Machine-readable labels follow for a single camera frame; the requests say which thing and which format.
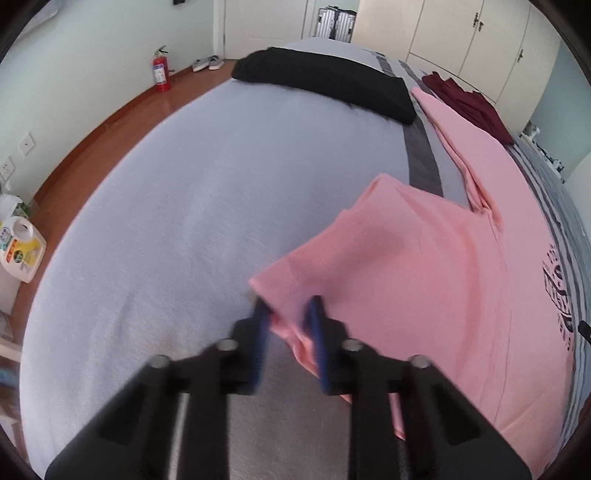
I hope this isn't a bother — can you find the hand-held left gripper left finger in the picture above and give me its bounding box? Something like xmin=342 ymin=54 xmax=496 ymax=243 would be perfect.
xmin=45 ymin=298 xmax=273 ymax=480

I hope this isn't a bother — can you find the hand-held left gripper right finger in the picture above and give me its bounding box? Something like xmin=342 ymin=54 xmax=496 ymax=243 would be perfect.
xmin=305 ymin=295 xmax=532 ymax=480

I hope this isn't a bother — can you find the pink printed t-shirt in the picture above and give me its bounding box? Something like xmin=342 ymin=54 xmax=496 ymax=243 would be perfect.
xmin=248 ymin=87 xmax=578 ymax=478

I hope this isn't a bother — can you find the white bed sheet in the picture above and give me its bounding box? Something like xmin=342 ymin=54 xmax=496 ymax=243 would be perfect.
xmin=18 ymin=38 xmax=467 ymax=480

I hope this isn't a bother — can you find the grey striped duvet cover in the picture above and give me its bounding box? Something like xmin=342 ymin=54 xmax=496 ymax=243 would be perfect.
xmin=374 ymin=51 xmax=591 ymax=462

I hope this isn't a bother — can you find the maroon garment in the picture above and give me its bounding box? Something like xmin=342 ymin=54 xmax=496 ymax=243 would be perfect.
xmin=422 ymin=71 xmax=514 ymax=145

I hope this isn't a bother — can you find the white detergent bottle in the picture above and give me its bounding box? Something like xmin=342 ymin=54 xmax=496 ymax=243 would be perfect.
xmin=0 ymin=217 xmax=48 ymax=283

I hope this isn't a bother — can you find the black garment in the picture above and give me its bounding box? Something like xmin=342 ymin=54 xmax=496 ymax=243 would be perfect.
xmin=231 ymin=47 xmax=416 ymax=124

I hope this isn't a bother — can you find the white plastic bag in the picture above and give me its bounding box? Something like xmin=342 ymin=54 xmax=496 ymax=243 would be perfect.
xmin=0 ymin=194 xmax=31 ymax=227

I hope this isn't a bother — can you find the red fire extinguisher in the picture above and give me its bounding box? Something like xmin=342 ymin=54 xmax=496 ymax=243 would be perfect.
xmin=151 ymin=45 xmax=172 ymax=92

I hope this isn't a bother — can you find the white door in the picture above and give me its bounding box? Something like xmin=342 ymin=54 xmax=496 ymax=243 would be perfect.
xmin=224 ymin=0 xmax=309 ymax=61

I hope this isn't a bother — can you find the cream wardrobe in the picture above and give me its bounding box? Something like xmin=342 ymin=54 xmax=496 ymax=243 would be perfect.
xmin=355 ymin=0 xmax=561 ymax=104

